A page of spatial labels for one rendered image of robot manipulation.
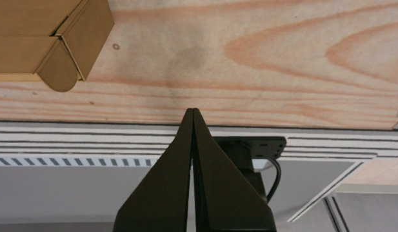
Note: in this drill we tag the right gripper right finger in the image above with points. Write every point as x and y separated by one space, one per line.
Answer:
226 200

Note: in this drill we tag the brown cardboard box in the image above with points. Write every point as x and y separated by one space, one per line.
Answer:
56 42

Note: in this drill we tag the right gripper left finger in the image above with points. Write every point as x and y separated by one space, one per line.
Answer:
158 203

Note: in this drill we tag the grey aluminium extrusion bar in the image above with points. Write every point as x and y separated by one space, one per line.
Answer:
141 135

